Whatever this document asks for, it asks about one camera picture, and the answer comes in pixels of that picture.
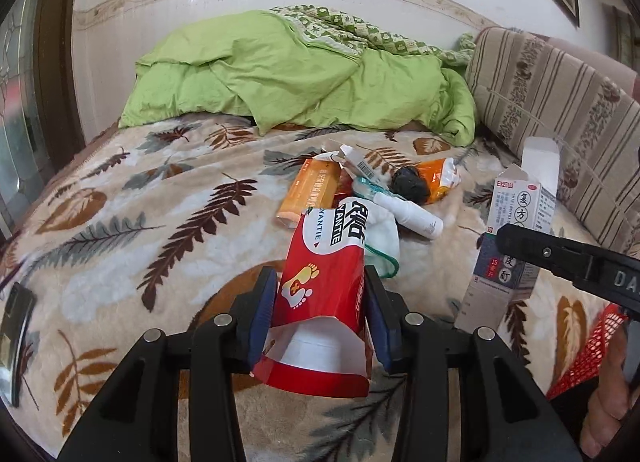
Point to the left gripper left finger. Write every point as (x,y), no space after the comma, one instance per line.
(228,344)

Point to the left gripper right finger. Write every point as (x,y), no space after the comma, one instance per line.
(408,343)

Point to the red white foot-print bag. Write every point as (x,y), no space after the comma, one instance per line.
(315,345)

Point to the white blue medicine box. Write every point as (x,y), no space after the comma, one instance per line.
(522,206)

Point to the black bag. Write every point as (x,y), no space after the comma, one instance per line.
(407,183)

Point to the orange medicine box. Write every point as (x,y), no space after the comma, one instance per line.
(314,187)

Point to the white long medicine box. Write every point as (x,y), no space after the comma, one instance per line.
(356,164)

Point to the teal tissue pack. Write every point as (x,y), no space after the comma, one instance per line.
(363,188)

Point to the right hand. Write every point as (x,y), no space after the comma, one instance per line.
(609,404)

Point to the red plastic mesh basket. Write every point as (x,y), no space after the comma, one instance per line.
(590,351)

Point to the white face mask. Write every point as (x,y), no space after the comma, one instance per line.
(381,244)

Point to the white spray bottle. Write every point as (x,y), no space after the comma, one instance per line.
(410,215)

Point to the orange white snack wrapper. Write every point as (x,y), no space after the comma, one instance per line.
(440,177)

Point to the striped brown cushion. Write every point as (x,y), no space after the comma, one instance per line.
(525,85)

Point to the green quilt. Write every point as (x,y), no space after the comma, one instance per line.
(306,65)

